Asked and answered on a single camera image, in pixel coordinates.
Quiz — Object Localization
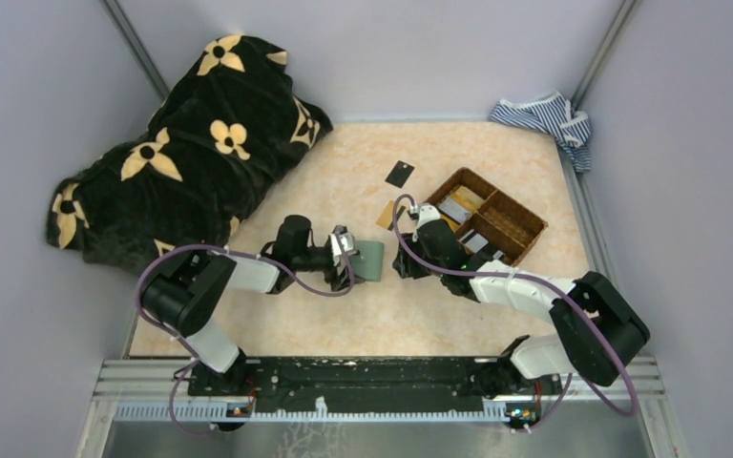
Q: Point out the green card holder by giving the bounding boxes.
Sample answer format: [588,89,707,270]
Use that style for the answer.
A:
[349,240,385,283]

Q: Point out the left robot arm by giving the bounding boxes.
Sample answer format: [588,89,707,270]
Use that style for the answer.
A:
[135,215,361,395]

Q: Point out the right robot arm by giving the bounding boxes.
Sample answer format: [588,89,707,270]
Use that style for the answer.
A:
[397,219,651,393]

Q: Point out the silver card in basket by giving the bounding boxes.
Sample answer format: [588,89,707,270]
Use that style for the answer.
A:
[437,197,472,224]

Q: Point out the white card with black stripe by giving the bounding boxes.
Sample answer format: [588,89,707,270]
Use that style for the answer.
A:
[459,230,489,252]

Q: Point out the gold card on table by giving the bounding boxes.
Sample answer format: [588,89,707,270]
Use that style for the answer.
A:
[375,200,406,231]

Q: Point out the black card on table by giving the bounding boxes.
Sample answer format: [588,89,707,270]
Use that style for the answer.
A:
[385,160,415,189]

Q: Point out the woven wicker divided basket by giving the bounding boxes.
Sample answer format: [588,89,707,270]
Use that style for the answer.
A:
[426,167,548,266]

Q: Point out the black floral blanket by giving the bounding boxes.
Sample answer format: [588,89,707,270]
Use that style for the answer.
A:
[44,34,333,275]

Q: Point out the blue striped cloth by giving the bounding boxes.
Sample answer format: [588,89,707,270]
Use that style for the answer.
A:
[490,91,592,173]

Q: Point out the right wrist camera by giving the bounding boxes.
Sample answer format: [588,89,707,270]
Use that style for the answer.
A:
[408,203,441,227]

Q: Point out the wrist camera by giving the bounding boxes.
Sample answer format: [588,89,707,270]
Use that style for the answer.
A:
[328,225,358,265]
[408,203,441,227]

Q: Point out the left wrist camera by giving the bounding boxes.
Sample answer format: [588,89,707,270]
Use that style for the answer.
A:
[328,225,358,265]

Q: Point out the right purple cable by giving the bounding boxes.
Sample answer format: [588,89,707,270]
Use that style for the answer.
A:
[391,193,640,419]

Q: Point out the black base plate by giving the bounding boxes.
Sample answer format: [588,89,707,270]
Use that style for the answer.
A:
[187,357,561,414]

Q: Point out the aluminium frame rail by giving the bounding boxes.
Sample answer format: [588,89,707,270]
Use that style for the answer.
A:
[77,356,686,457]

